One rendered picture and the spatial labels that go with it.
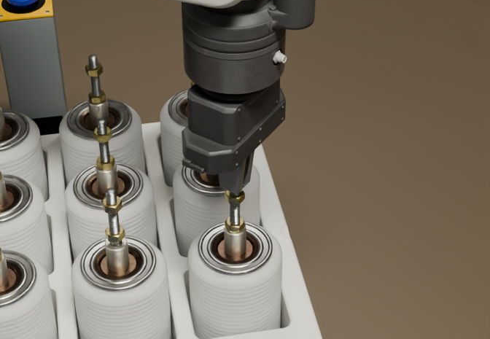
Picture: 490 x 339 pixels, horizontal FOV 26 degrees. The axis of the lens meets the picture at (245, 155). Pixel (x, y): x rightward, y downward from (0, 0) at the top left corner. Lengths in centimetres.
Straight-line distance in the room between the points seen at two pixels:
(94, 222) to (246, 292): 19
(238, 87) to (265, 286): 25
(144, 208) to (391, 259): 42
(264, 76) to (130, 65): 89
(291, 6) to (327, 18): 103
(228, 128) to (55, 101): 52
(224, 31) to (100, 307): 33
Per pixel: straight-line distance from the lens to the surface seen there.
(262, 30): 87
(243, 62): 88
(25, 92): 139
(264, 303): 108
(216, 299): 106
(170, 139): 124
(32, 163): 124
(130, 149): 123
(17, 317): 105
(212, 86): 89
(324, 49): 180
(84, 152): 122
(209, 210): 114
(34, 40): 134
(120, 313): 105
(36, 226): 115
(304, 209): 149
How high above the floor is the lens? 101
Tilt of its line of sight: 40 degrees down
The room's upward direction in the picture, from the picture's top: straight up
